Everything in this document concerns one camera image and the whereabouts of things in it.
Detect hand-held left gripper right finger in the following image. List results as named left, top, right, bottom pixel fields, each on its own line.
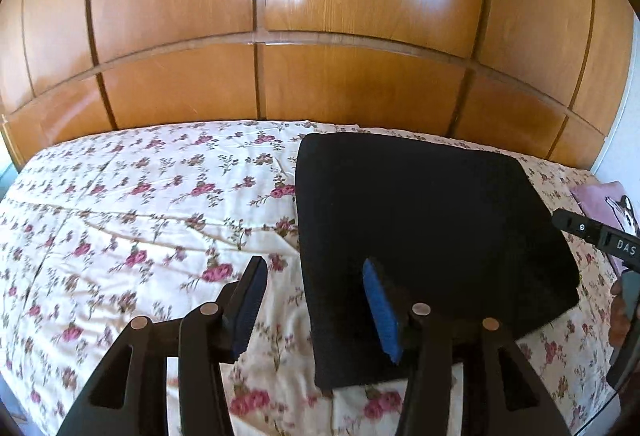
left=362, top=257, right=571, bottom=436

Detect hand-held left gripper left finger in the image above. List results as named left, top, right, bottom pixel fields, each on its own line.
left=57, top=256, right=269, bottom=436

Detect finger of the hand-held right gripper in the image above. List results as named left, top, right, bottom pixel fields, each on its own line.
left=552, top=209, right=606, bottom=247

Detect black pants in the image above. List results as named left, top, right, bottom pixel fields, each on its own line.
left=295, top=132, right=581, bottom=389

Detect person's right hand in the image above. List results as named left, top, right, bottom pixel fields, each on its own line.
left=611, top=281, right=626, bottom=347

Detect pink dog print pillow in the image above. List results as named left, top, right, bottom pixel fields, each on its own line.
left=570, top=181, right=640, bottom=237

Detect floral bedspread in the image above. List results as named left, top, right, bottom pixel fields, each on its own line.
left=0, top=119, right=623, bottom=436

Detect wooden wardrobe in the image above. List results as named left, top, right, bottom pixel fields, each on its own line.
left=0, top=0, right=636, bottom=172

